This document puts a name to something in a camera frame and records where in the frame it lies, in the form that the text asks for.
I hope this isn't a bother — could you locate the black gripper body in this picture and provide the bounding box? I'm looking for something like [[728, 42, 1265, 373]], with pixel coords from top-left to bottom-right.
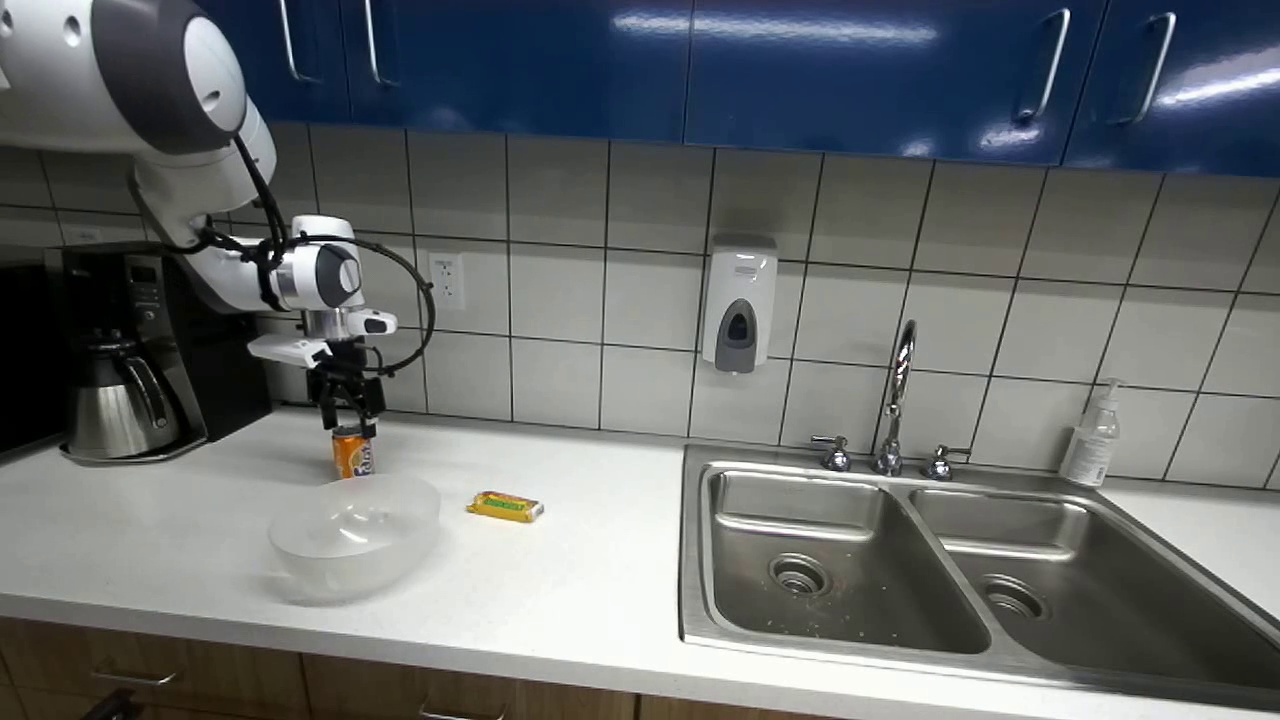
[[307, 335, 393, 411]]

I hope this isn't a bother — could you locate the orange soda can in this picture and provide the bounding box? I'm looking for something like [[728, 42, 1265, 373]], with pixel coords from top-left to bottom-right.
[[327, 419, 377, 485]]

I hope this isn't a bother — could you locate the clear plastic bowl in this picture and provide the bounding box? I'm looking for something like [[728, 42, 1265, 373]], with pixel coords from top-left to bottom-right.
[[262, 471, 448, 609]]

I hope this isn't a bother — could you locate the black coffee maker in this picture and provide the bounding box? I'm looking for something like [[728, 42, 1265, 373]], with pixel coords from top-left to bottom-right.
[[50, 243, 277, 467]]

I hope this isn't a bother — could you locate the yellow snack packet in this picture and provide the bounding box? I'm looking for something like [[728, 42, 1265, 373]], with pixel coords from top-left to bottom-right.
[[462, 486, 548, 529]]

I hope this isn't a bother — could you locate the steel coffee carafe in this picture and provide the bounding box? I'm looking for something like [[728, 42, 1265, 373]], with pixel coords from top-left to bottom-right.
[[62, 333, 191, 467]]

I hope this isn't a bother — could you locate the blue cabinet door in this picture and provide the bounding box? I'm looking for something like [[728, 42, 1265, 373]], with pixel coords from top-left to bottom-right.
[[325, 0, 697, 146], [1065, 0, 1280, 185], [685, 0, 1111, 170], [195, 0, 331, 130]]

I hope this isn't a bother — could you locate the wooden drawer front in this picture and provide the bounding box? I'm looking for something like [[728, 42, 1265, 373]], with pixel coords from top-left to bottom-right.
[[0, 612, 312, 720], [299, 651, 641, 720]]

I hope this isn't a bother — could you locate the black appliance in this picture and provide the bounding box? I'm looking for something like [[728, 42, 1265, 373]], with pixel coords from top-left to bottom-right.
[[0, 261, 72, 462]]

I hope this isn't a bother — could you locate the stainless steel double sink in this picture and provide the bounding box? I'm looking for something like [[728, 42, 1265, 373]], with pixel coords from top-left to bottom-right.
[[676, 443, 1280, 712]]

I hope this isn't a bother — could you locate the chrome sink faucet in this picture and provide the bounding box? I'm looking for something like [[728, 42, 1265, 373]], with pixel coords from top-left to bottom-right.
[[872, 317, 920, 474]]

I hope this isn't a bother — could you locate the clear soap bottle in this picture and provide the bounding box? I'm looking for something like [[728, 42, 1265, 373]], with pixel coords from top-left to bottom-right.
[[1055, 378, 1124, 490]]

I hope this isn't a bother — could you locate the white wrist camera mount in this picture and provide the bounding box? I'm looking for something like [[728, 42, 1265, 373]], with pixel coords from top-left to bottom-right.
[[244, 333, 335, 373]]

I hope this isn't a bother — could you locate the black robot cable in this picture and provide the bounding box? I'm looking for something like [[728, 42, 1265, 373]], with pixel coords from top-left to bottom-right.
[[125, 130, 441, 378]]

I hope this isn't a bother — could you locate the white wall outlet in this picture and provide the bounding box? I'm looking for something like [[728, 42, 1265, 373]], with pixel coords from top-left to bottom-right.
[[420, 252, 472, 319]]

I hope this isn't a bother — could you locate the silver cabinet door handle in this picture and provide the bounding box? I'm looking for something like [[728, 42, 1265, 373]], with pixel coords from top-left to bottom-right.
[[1015, 4, 1074, 129], [1134, 8, 1182, 129], [271, 0, 325, 86], [357, 0, 393, 86]]

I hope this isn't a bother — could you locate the white wall soap dispenser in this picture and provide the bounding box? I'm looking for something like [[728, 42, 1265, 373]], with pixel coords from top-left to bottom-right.
[[700, 236, 781, 376]]

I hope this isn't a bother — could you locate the chrome faucet handle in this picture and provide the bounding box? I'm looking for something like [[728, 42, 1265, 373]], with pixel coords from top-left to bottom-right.
[[920, 439, 972, 485], [813, 431, 854, 474]]

